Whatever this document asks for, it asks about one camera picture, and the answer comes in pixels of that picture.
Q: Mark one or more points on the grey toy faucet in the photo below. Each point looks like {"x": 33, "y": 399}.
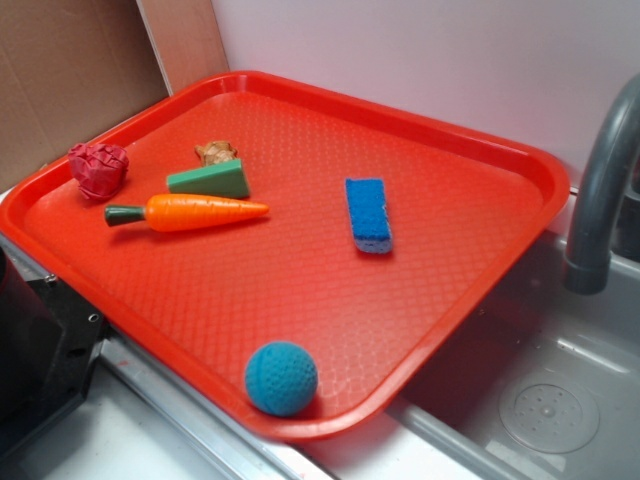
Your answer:
{"x": 605, "y": 219}

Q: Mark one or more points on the small brown toy figure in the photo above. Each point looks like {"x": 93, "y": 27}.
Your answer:
{"x": 215, "y": 152}

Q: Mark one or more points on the orange toy carrot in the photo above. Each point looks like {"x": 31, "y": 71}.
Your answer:
{"x": 183, "y": 212}

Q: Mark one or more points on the brown cardboard panel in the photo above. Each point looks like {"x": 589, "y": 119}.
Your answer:
{"x": 70, "y": 70}

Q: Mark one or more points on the blue sponge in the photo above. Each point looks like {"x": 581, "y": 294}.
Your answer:
{"x": 366, "y": 202}

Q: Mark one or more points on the red plastic tray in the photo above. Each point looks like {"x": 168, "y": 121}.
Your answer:
{"x": 463, "y": 207}

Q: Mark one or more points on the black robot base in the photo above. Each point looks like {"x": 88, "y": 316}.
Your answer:
{"x": 50, "y": 338}

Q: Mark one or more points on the crumpled red paper ball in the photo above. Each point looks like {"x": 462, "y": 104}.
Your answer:
{"x": 99, "y": 169}

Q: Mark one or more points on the teal rubber ball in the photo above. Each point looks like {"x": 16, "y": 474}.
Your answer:
{"x": 281, "y": 378}

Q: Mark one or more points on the grey toy sink basin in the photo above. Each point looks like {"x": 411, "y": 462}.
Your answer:
{"x": 537, "y": 382}

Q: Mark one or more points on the green wedge block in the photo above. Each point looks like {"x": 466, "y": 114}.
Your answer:
{"x": 225, "y": 179}

